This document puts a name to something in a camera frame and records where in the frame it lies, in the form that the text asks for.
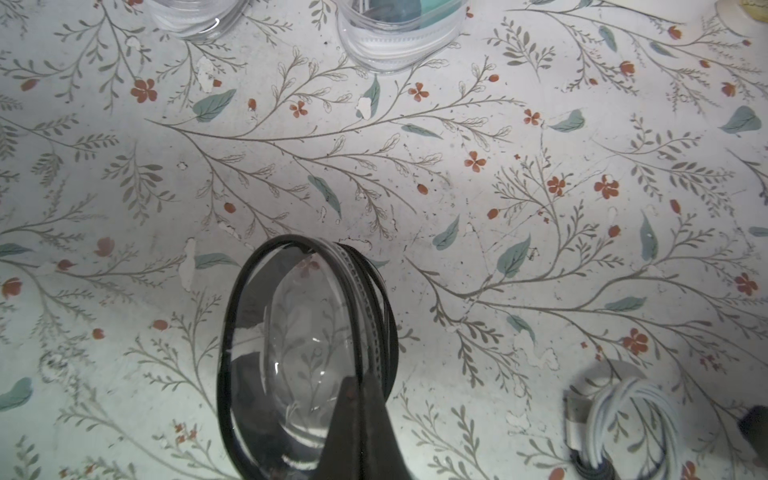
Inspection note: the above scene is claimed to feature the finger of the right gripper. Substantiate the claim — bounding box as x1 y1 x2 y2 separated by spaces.
738 405 768 462

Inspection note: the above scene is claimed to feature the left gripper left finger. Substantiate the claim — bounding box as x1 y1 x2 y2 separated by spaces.
313 377 360 480

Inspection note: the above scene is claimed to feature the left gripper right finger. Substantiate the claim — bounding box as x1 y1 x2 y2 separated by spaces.
361 373 412 480

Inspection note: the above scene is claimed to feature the teal charger cube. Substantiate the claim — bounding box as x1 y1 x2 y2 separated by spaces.
357 0 462 25

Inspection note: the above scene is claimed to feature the clear oval zip pouch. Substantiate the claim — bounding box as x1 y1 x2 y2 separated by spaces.
144 0 249 42

